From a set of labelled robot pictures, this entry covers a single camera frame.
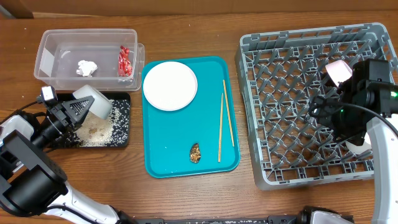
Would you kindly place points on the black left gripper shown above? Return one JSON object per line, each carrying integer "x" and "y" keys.
{"x": 60, "y": 111}

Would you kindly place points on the teal plastic tray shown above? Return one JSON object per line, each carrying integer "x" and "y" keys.
{"x": 169, "y": 135}

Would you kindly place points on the left wooden chopstick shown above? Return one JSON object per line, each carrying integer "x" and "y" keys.
{"x": 220, "y": 129}

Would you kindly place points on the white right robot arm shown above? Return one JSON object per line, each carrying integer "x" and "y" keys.
{"x": 366, "y": 108}

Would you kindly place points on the pink shallow bowl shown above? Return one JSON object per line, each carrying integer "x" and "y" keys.
{"x": 339, "y": 71}

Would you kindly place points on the white cup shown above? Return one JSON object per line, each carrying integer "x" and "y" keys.
{"x": 360, "y": 146}

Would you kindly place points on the brown food scrap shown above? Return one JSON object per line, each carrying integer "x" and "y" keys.
{"x": 195, "y": 153}

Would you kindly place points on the white tissue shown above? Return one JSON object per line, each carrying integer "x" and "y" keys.
{"x": 86, "y": 68}

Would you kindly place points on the large pink plate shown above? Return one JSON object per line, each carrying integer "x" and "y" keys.
{"x": 170, "y": 86}

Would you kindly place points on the wooden chopstick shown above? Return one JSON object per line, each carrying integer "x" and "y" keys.
{"x": 228, "y": 113}
{"x": 220, "y": 129}

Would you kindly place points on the black tray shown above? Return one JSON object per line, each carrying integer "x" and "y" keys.
{"x": 122, "y": 137}

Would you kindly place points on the red snack wrapper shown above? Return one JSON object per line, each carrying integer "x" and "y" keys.
{"x": 124, "y": 64}

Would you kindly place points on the grey-green bowl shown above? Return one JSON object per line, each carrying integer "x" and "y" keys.
{"x": 101, "y": 107}

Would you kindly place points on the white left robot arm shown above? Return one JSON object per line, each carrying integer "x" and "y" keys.
{"x": 33, "y": 184}

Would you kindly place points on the grey dishwasher rack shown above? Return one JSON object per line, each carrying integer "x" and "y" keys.
{"x": 279, "y": 73}

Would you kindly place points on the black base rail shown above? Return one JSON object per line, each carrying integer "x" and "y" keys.
{"x": 308, "y": 215}

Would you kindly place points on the right wooden chopstick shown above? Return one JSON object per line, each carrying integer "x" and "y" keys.
{"x": 228, "y": 113}

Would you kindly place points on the clear plastic bin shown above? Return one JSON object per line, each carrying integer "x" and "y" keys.
{"x": 60, "y": 50}

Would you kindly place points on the pile of rice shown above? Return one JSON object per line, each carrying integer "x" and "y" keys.
{"x": 96, "y": 130}

